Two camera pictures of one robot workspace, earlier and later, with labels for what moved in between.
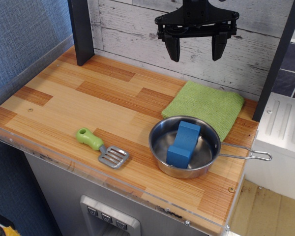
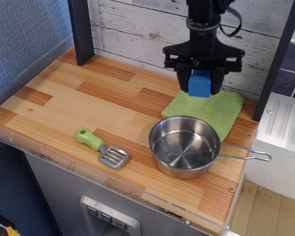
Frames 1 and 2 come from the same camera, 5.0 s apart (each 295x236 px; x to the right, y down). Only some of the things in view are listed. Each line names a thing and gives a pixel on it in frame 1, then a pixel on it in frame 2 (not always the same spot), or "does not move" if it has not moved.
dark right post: [283, 46] does not move
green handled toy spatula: [112, 156] does not move
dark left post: [80, 16] does not move
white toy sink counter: [280, 132] does not move
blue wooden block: [179, 155] to [199, 84]
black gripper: [196, 18] to [203, 51]
